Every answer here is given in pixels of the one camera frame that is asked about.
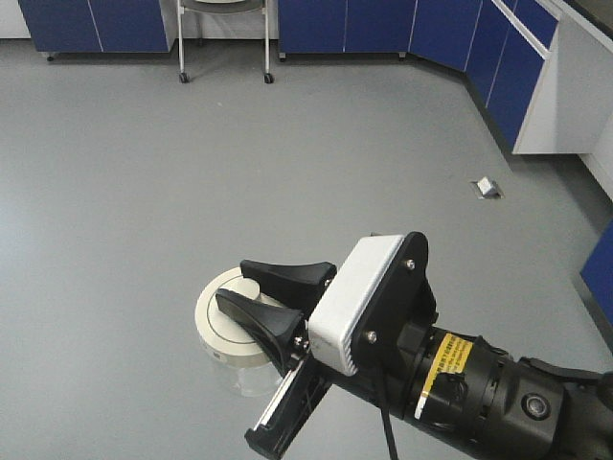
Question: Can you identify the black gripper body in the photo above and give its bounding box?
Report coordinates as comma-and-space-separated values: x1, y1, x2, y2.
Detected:
243, 287, 442, 456

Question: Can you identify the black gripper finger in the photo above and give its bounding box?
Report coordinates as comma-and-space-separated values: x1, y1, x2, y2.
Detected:
215, 288, 306, 372
239, 260, 337, 319

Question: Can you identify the glass jar with white lid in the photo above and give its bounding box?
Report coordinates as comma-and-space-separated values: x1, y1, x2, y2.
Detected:
194, 267, 282, 397

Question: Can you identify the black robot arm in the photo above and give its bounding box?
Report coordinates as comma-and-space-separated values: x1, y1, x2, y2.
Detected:
223, 254, 612, 459

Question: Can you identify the blue lab cabinet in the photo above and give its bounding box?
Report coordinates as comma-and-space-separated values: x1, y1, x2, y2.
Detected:
278, 0, 558, 153

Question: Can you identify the metal rolling chair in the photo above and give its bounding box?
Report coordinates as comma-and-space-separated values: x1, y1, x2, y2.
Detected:
176, 1, 275, 84

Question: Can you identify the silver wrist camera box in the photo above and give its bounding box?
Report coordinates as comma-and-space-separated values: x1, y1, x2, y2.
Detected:
307, 235, 404, 377

